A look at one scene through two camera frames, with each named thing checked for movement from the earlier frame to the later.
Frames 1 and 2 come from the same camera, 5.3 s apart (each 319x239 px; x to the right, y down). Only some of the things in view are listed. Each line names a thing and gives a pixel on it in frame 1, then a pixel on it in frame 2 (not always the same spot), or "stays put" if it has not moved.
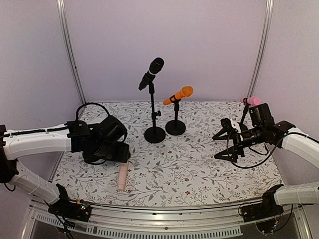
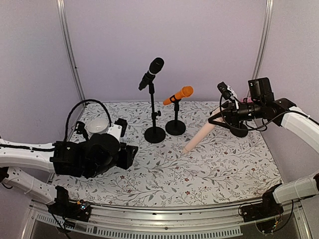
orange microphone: x=186 y=91 stays put
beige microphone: x=123 y=170 → x=219 y=115
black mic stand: x=175 y=127 stays put
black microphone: x=156 y=65 stays put
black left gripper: x=119 y=156 stays put
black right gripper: x=238 y=140 → x=230 y=113
